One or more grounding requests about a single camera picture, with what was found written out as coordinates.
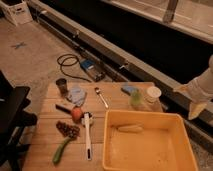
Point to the white storage box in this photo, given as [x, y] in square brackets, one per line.
[17, 14]

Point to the green plastic bottle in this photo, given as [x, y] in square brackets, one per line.
[135, 99]

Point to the blue sponge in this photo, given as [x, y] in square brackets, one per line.
[128, 89]

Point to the metal spoon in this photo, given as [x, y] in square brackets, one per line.
[98, 92]

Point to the metal cup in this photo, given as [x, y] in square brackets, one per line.
[62, 86]

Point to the dark grape bunch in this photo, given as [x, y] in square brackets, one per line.
[68, 130]

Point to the light blue cloth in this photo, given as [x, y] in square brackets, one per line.
[77, 96]

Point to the yellow plastic tray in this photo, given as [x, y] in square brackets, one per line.
[162, 145]

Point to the white lidded container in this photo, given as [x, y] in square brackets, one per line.
[152, 94]

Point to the black stand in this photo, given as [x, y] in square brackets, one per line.
[13, 120]

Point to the blue power box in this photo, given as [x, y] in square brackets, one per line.
[92, 70]

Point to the corn cob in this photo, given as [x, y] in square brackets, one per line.
[130, 128]

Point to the orange peach fruit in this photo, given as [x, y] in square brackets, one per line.
[76, 114]

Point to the green cucumber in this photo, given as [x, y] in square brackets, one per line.
[57, 156]

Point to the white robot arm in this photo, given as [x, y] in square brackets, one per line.
[200, 90]

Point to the black handled knife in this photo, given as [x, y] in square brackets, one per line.
[63, 109]

